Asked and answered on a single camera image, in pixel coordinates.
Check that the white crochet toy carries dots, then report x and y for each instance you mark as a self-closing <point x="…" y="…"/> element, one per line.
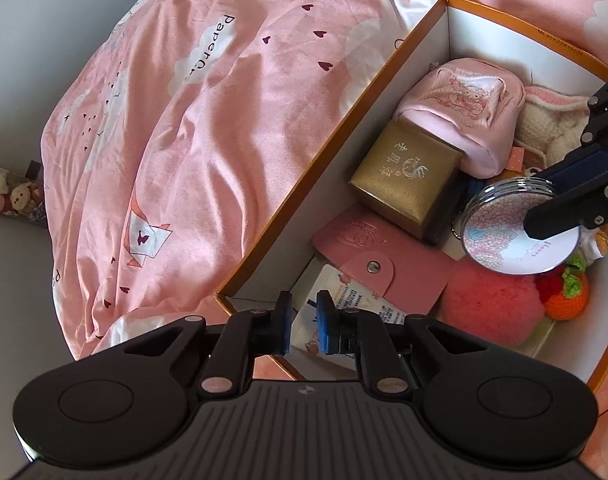
<point x="543" y="120"/>

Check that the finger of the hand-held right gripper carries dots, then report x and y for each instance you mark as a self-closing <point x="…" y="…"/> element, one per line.
<point x="583" y="167"/>
<point x="563" y="215"/>

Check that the red crochet fruit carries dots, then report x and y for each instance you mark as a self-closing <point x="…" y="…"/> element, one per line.
<point x="548" y="287"/>

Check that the pink fluffy ball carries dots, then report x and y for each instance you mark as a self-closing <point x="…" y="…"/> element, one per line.
<point x="488" y="300"/>

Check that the orange cardboard box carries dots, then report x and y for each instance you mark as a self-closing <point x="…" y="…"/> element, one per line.
<point x="364" y="140"/>

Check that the white printed packet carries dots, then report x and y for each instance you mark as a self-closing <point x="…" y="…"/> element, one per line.
<point x="364" y="300"/>

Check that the pink card wallet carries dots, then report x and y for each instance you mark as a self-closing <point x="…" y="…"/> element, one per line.
<point x="354" y="240"/>

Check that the gold gift box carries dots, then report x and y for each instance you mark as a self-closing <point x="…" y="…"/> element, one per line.
<point x="403" y="170"/>

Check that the pink pouch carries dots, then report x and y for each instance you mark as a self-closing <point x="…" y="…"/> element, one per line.
<point x="463" y="105"/>

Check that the round compact mirror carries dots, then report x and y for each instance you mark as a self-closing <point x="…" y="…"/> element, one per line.
<point x="498" y="230"/>

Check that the tiger plush toy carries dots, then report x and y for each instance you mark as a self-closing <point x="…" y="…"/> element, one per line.
<point x="596" y="242"/>

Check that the row of plush toys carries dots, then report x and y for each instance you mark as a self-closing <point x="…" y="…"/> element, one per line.
<point x="19" y="197"/>

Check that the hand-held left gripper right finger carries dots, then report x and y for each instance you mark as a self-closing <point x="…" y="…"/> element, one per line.
<point x="325" y="322"/>

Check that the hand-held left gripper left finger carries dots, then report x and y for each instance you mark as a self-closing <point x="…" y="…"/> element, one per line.
<point x="285" y="322"/>

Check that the pink printed blanket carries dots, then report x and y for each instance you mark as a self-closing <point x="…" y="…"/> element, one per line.
<point x="209" y="135"/>

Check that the crochet orange fruit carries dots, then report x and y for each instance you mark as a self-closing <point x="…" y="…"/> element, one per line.
<point x="566" y="305"/>

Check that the small orange spotted card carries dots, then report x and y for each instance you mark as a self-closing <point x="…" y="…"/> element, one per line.
<point x="516" y="158"/>

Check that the dark wall socket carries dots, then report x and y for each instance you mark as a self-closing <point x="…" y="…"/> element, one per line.
<point x="33" y="170"/>

